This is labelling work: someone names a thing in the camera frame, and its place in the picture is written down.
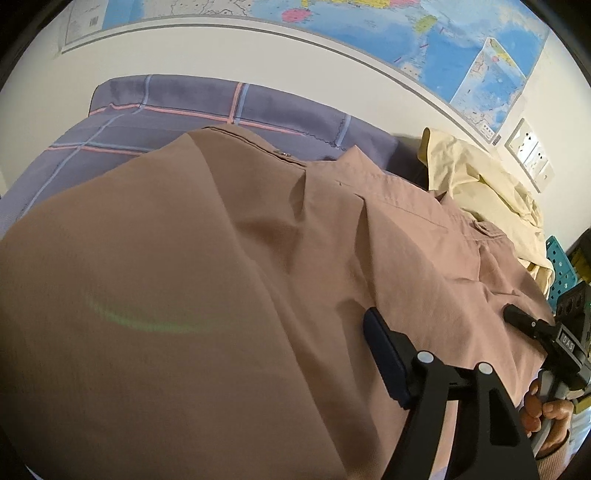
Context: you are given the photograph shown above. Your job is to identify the pink zip jacket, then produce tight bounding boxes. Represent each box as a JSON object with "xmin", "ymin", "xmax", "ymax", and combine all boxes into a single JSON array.
[{"xmin": 1, "ymin": 127, "xmax": 552, "ymax": 479}]

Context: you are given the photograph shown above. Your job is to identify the person's right hand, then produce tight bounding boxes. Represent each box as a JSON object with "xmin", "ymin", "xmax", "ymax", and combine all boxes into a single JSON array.
[{"xmin": 520, "ymin": 380, "xmax": 574, "ymax": 457}]

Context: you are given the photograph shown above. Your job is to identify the teal perforated basket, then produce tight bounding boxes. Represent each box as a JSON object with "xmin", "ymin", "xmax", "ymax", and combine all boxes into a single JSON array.
[{"xmin": 546, "ymin": 236, "xmax": 579, "ymax": 311}]

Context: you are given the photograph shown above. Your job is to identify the cream yellow garment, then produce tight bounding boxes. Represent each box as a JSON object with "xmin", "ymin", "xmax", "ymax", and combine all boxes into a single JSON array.
[{"xmin": 418, "ymin": 128, "xmax": 555, "ymax": 295}]

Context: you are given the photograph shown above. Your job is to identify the purple plaid bed sheet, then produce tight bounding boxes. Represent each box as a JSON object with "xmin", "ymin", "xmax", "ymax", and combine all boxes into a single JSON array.
[{"xmin": 1, "ymin": 75, "xmax": 405, "ymax": 230}]

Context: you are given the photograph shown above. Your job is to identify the white wall switch panel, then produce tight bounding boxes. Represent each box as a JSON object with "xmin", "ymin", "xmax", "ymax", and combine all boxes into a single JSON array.
[{"xmin": 505, "ymin": 118, "xmax": 555, "ymax": 193}]

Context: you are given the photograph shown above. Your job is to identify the colourful wall map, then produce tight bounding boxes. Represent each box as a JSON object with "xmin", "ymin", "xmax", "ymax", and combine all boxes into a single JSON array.
[{"xmin": 63, "ymin": 0, "xmax": 550, "ymax": 143}]

